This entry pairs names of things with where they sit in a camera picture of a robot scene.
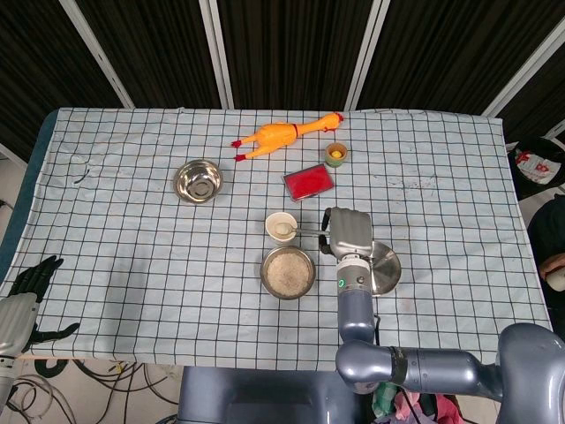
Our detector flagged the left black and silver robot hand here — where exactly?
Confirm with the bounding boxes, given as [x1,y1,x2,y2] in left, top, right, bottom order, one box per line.
[0,254,81,356]

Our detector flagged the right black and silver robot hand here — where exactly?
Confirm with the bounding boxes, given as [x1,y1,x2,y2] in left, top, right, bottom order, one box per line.
[318,206,374,259]

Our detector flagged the metal spoon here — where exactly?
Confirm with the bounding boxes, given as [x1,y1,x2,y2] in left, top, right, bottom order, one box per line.
[274,223,330,237]

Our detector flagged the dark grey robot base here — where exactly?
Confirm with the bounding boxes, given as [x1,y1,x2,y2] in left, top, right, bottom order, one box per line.
[177,366,376,424]

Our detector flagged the green cup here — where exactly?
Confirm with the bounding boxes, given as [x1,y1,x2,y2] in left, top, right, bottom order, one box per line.
[325,141,350,170]

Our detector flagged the cream paper cup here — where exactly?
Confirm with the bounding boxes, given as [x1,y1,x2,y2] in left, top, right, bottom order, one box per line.
[264,211,298,246]

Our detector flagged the metal bowl holding rice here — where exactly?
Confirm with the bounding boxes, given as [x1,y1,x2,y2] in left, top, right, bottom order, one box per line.
[259,246,317,301]

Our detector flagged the empty deep metal bowl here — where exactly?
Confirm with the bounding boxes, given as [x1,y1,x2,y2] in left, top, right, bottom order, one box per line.
[172,159,225,205]

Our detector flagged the shallow metal plate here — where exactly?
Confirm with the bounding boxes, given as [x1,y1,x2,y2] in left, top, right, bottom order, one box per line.
[368,240,403,296]

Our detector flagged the red stamp pad box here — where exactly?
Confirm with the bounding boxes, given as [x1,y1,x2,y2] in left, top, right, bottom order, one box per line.
[282,162,336,203]

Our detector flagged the yellow rubber chicken toy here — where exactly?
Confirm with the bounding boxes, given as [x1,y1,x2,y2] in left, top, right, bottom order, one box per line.
[231,111,345,163]

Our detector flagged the blue checked tablecloth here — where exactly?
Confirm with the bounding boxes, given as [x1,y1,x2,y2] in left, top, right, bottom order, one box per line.
[0,106,564,380]

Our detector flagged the blue table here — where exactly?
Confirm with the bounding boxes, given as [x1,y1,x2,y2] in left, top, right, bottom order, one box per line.
[0,109,59,284]

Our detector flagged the green cloth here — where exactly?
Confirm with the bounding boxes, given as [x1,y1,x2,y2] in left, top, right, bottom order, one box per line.
[372,382,398,417]

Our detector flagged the pink cloth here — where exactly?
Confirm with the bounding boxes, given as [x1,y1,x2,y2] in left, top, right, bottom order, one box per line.
[394,390,463,423]

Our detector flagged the grey coiled floor cable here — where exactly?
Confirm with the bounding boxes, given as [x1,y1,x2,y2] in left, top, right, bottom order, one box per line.
[6,374,67,424]

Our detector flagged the black floor cables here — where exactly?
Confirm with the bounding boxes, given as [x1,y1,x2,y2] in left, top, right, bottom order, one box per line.
[34,358,178,424]

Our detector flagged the white partition frame post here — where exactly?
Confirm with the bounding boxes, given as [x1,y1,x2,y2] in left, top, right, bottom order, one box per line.
[59,0,134,109]
[483,19,565,117]
[198,0,235,110]
[344,0,392,111]

